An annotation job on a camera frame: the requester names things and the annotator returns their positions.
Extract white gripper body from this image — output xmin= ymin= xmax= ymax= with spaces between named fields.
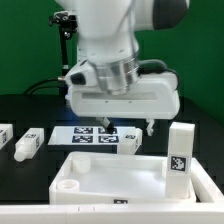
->
xmin=68 ymin=72 xmax=180 ymax=119

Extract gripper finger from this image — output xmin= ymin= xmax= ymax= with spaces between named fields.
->
xmin=146 ymin=119 xmax=155 ymax=136
xmin=96 ymin=117 xmax=114 ymax=134

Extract white square desk top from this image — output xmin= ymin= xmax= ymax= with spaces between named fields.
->
xmin=49 ymin=152 xmax=196 ymax=205

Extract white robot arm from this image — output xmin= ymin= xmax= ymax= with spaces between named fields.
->
xmin=55 ymin=0 xmax=190 ymax=133

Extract white flat base tag plate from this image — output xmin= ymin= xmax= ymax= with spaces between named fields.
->
xmin=48 ymin=126 xmax=137 ymax=145

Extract white L-shaped fence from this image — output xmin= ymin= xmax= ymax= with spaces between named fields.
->
xmin=0 ymin=159 xmax=224 ymax=224

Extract grey arm hose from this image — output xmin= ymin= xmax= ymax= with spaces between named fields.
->
xmin=136 ymin=59 xmax=181 ymax=91

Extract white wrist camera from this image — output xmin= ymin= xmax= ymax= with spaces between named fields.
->
xmin=65 ymin=60 xmax=98 ymax=87

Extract black cable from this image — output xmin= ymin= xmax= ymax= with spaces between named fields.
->
xmin=22 ymin=77 xmax=68 ymax=96

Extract black camera on stand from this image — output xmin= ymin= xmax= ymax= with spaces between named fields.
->
xmin=48 ymin=9 xmax=80 ymax=98

